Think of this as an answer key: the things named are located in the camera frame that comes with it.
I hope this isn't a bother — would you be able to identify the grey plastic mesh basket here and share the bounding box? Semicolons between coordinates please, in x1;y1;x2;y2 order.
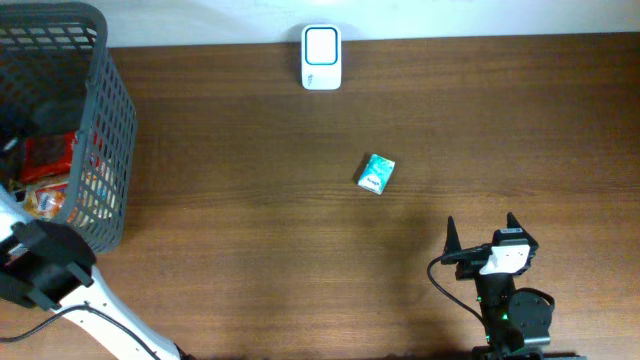
1;2;137;254

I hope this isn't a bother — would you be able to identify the green tissue pack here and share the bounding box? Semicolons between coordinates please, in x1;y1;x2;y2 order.
357;154;396;195

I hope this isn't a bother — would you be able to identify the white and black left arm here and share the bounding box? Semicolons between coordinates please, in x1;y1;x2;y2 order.
1;190;192;360

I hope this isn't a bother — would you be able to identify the red candy bag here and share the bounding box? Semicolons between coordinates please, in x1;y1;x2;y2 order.
18;131;79;184

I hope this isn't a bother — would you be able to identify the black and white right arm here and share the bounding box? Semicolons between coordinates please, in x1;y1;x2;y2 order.
427;213;580;360

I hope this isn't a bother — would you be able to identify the white barcode scanner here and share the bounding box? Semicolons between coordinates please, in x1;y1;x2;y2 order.
300;24;342;91

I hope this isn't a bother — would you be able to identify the beige snack bag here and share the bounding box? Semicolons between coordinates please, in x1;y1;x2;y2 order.
7;174;121;226

